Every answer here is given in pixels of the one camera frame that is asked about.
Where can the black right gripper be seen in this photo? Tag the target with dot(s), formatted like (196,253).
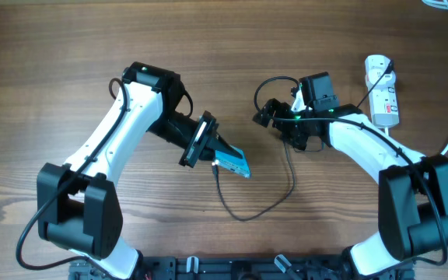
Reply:
(268,110)

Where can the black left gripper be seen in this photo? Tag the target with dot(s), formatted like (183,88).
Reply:
(215,142)

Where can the Galaxy S25 smartphone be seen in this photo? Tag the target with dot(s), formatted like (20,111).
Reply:
(234,164)

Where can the white power strip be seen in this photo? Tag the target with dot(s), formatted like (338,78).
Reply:
(380,80)

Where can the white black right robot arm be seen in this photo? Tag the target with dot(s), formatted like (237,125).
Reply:
(412,187)

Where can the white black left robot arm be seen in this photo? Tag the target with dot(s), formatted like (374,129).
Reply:
(78,208)

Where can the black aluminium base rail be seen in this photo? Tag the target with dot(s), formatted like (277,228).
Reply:
(322,267)

